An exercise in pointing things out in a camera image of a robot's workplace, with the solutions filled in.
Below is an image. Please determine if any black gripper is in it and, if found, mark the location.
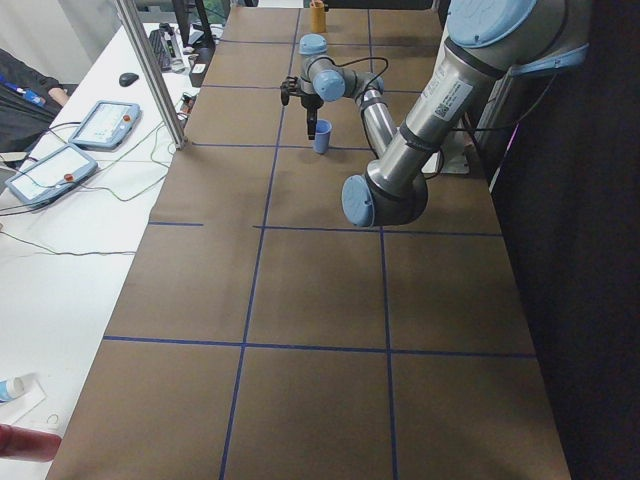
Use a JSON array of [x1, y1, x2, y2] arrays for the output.
[[301, 93, 323, 140]]

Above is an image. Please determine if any blue ribbed cup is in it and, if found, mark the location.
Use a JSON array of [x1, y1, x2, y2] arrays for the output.
[[312, 119, 332, 154]]

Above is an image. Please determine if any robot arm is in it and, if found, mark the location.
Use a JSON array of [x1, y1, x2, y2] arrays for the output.
[[281, 1, 592, 227]]

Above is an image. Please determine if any orange cup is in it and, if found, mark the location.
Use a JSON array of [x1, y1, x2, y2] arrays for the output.
[[309, 0, 326, 33]]

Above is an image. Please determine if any black keyboard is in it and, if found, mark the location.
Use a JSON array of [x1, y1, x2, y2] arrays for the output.
[[148, 25, 175, 72]]

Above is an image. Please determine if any black computer mouse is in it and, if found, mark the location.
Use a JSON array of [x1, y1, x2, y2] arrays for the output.
[[118, 72, 139, 87]]

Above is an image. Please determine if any upper teach pendant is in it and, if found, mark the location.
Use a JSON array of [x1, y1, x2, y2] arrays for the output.
[[68, 100, 141, 151]]

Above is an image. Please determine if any teach pendant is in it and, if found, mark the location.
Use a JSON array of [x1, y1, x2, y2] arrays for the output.
[[68, 100, 141, 151], [5, 144, 98, 206]]

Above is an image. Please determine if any lower teach pendant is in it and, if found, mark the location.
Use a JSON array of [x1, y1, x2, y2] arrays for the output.
[[5, 144, 98, 206]]

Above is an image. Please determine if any person in dark clothes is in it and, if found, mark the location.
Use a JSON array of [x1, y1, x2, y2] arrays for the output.
[[1, 50, 74, 152]]

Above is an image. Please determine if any white blue tube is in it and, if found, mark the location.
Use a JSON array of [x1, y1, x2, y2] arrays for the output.
[[0, 375, 36, 404]]

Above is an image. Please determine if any red bottle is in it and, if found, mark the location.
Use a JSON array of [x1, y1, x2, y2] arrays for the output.
[[1, 424, 62, 462]]

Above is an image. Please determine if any black camera mount wrist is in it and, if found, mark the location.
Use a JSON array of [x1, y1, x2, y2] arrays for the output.
[[280, 76, 303, 106]]

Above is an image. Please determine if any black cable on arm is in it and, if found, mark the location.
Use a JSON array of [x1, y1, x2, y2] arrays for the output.
[[333, 56, 390, 96]]

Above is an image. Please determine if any green cable on desk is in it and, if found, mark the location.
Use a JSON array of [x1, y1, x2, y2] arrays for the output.
[[0, 119, 181, 259]]

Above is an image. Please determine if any aluminium frame post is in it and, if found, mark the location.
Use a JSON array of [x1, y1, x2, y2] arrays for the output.
[[114, 0, 186, 150]]

